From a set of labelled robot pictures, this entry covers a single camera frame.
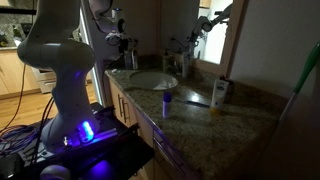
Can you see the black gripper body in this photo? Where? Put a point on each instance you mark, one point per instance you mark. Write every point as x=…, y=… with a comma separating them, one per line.
x=117, y=36

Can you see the clear plastic bottle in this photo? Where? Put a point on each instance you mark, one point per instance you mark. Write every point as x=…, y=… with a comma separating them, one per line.
x=127, y=61

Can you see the white contact lens case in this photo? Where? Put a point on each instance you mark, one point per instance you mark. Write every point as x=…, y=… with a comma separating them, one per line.
x=115, y=70

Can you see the black robot cart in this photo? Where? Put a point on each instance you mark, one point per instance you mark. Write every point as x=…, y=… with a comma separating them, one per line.
x=83, y=156

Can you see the white oval sink basin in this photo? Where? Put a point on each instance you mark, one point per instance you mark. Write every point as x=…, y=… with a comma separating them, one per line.
x=153, y=80

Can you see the wooden background cabinet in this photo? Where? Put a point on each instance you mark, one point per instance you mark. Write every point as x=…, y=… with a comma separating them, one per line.
x=13, y=73

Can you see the white bottle with purple cap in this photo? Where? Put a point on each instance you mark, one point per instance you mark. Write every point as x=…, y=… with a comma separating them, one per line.
x=166, y=105

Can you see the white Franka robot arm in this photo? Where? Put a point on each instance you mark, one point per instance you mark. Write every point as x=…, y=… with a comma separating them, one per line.
x=63, y=66

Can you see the white tube with yellow cap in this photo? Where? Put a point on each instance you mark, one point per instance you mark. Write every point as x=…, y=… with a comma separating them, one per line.
x=219, y=95

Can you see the wooden vanity cabinet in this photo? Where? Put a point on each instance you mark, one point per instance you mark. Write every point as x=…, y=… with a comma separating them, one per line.
x=133, y=113

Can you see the dark toothbrush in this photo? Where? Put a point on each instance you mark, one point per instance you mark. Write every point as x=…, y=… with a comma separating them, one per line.
x=195, y=103

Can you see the white panel door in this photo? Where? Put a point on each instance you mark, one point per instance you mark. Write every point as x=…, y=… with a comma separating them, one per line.
x=95, y=76

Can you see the white standing tube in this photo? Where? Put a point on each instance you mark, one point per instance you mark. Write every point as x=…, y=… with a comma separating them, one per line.
x=185, y=63

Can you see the chrome sink faucet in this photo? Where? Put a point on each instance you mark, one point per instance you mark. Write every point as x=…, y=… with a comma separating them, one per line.
x=175, y=65

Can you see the wood-framed mirror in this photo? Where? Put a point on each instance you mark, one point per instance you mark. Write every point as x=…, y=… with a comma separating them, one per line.
x=213, y=33

